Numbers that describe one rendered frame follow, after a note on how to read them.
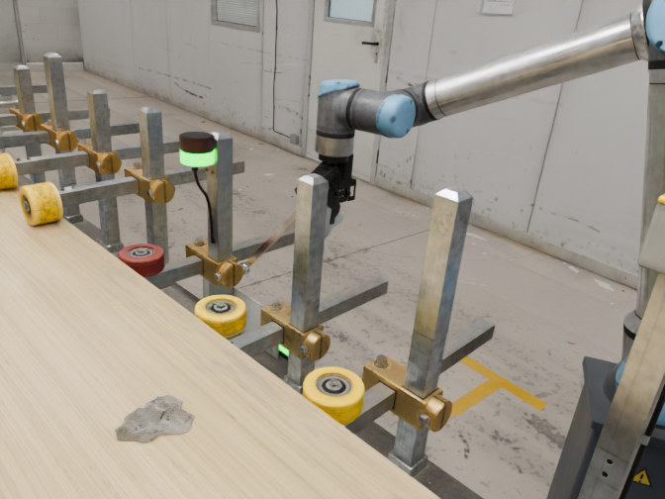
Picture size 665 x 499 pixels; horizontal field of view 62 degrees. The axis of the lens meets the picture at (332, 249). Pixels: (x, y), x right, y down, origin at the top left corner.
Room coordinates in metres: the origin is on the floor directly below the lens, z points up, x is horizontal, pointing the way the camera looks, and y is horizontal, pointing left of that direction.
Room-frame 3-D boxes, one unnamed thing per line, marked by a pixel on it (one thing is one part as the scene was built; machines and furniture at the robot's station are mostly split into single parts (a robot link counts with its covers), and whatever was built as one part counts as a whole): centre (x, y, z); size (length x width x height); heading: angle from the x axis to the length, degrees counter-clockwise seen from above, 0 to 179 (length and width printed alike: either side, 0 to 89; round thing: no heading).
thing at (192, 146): (0.96, 0.26, 1.11); 0.06 x 0.06 x 0.02
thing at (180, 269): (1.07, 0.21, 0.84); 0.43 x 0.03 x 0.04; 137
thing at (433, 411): (0.68, -0.13, 0.83); 0.13 x 0.06 x 0.05; 47
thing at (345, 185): (1.29, 0.01, 0.97); 0.09 x 0.08 x 0.12; 137
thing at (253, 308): (1.00, 0.18, 0.75); 0.26 x 0.01 x 0.10; 47
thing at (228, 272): (1.01, 0.24, 0.85); 0.13 x 0.06 x 0.05; 47
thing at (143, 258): (0.92, 0.35, 0.85); 0.08 x 0.08 x 0.11
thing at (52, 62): (1.51, 0.78, 0.93); 0.03 x 0.03 x 0.48; 47
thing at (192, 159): (0.96, 0.26, 1.08); 0.06 x 0.06 x 0.02
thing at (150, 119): (1.17, 0.41, 0.88); 0.03 x 0.03 x 0.48; 47
